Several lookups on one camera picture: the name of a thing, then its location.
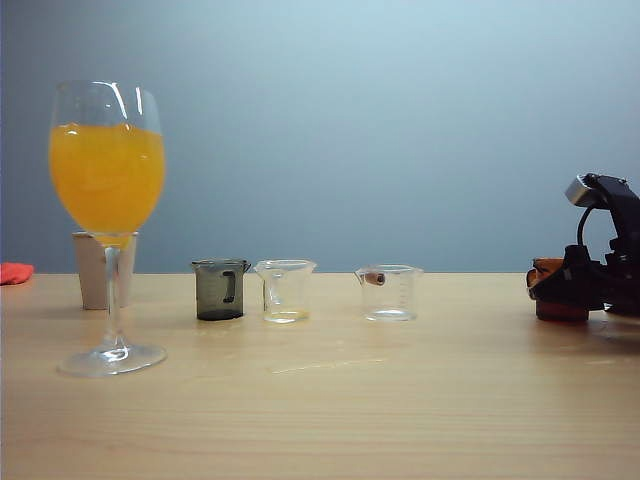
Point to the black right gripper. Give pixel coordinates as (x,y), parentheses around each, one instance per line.
(610,285)

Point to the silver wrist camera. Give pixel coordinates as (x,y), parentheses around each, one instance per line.
(579,192)

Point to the amber measuring cup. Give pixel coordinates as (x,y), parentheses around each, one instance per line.
(560,311)

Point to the white paper cup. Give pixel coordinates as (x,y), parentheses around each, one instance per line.
(92,275)

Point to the smoky grey measuring cup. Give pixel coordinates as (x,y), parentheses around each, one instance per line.
(215,295)

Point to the clear plastic measuring cup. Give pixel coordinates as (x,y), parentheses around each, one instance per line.
(285,295)

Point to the orange-red cloth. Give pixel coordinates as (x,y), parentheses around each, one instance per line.
(14,273)

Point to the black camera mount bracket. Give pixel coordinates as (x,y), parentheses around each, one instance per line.
(625,210)

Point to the stemmed wine glass with drink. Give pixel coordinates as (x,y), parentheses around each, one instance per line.
(107,175)

